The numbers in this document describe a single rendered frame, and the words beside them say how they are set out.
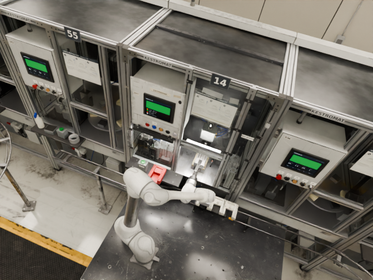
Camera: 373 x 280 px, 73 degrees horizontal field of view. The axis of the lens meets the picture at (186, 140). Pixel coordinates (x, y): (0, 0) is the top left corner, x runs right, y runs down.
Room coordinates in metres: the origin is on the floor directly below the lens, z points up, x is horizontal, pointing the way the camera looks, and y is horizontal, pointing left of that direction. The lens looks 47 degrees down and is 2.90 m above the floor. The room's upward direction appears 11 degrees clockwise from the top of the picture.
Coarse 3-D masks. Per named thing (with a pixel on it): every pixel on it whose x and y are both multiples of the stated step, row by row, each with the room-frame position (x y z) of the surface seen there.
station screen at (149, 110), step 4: (148, 100) 1.43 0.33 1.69; (152, 100) 1.43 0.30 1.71; (160, 104) 1.41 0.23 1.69; (164, 104) 1.41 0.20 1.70; (148, 108) 1.43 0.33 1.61; (148, 112) 1.43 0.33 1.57; (152, 112) 1.42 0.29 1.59; (156, 112) 1.42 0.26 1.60; (160, 112) 1.41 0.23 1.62; (156, 116) 1.42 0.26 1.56; (160, 116) 1.41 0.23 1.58; (164, 116) 1.40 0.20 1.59; (168, 116) 1.40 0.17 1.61; (164, 120) 1.40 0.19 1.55; (168, 120) 1.40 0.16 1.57
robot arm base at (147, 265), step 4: (156, 248) 0.76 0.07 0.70; (156, 252) 0.73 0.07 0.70; (132, 256) 0.66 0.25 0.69; (132, 260) 0.63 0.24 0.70; (136, 260) 0.63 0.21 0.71; (152, 260) 0.66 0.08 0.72; (156, 260) 0.66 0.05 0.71; (140, 264) 0.61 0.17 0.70; (144, 264) 0.62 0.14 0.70; (148, 264) 0.62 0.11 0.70; (148, 268) 0.59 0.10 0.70
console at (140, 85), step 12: (132, 84) 1.48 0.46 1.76; (144, 84) 1.46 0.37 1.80; (156, 84) 1.45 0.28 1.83; (132, 96) 1.48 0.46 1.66; (144, 96) 1.45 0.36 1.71; (156, 96) 1.44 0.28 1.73; (168, 96) 1.42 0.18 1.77; (180, 96) 1.41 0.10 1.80; (132, 108) 1.48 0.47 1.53; (144, 108) 1.45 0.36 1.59; (180, 108) 1.40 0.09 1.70; (132, 120) 1.48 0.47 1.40; (144, 120) 1.46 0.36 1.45; (156, 120) 1.44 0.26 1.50; (180, 120) 1.40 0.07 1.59; (168, 132) 1.41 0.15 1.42
